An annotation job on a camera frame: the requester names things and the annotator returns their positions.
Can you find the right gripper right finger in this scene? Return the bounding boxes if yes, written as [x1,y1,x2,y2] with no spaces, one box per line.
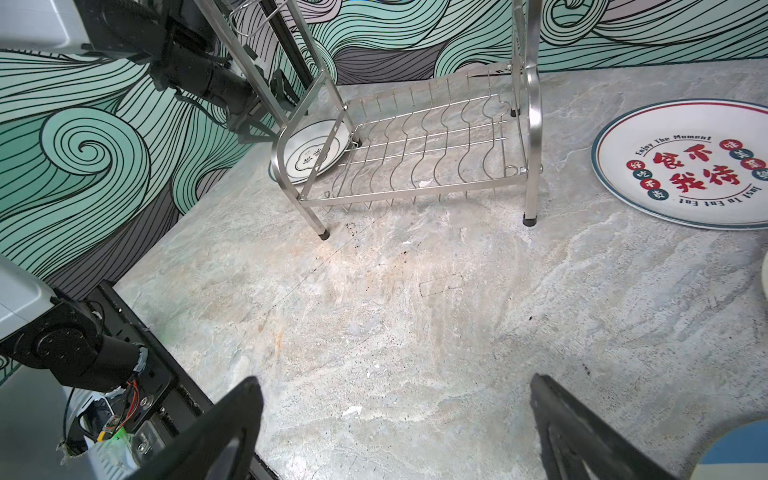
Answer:
[530,373,674,479]

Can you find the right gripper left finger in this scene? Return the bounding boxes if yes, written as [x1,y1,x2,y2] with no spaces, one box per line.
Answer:
[130,376,264,480]

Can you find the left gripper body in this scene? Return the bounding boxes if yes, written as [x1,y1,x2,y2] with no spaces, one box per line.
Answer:
[149,42,269,129]

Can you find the white plate black outline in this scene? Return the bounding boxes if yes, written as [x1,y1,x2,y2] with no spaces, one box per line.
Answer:
[285,119,353,185]

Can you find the blue striped plate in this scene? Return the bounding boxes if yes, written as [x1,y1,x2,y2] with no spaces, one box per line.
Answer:
[690,419,768,480]

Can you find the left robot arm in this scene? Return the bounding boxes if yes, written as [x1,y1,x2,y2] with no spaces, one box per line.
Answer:
[1,1,273,391]

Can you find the white plate red characters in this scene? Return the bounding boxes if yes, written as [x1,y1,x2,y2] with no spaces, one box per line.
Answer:
[591,99,767,230]

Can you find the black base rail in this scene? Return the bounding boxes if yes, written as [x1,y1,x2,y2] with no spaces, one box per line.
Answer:
[87,281,277,479]

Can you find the steel wire dish rack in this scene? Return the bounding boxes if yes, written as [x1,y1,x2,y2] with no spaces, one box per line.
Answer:
[199,1,543,238]

